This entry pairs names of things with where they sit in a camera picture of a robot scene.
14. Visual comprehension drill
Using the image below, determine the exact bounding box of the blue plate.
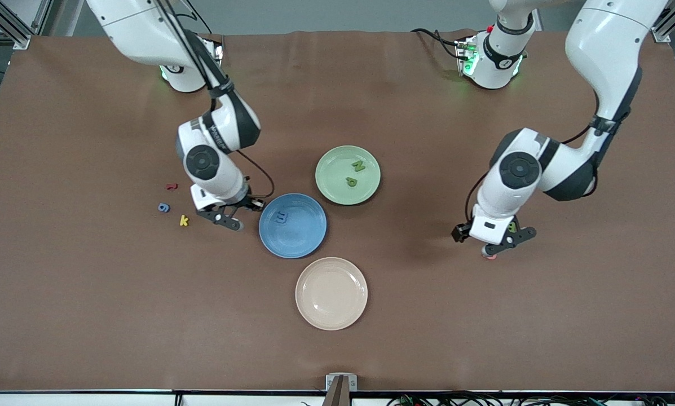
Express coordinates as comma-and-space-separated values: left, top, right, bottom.
258, 193, 328, 259

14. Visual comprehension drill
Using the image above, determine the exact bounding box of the green plate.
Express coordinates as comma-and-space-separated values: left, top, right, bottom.
315, 145, 382, 206

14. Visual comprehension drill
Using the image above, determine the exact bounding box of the cream plate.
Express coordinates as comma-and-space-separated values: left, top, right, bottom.
295, 257, 369, 331

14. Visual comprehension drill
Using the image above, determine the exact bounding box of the brown table mat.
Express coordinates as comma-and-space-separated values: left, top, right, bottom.
0, 29, 675, 392

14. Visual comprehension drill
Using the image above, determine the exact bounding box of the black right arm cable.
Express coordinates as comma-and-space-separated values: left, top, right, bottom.
156, 0, 276, 199

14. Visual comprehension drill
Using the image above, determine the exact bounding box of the black cable bundle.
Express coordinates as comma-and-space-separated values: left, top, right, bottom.
388, 390, 675, 406

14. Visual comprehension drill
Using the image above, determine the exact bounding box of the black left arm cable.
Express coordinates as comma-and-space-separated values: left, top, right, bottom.
465, 68, 643, 223

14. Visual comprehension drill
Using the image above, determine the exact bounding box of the grey metal camera bracket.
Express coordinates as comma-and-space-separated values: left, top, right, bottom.
323, 373, 358, 406

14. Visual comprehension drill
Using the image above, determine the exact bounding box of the white table edge rail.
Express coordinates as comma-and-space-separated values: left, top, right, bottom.
0, 391, 675, 406

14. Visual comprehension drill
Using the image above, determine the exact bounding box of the aluminium frame profile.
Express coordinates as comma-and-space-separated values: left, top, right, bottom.
0, 0, 53, 50
651, 0, 675, 43

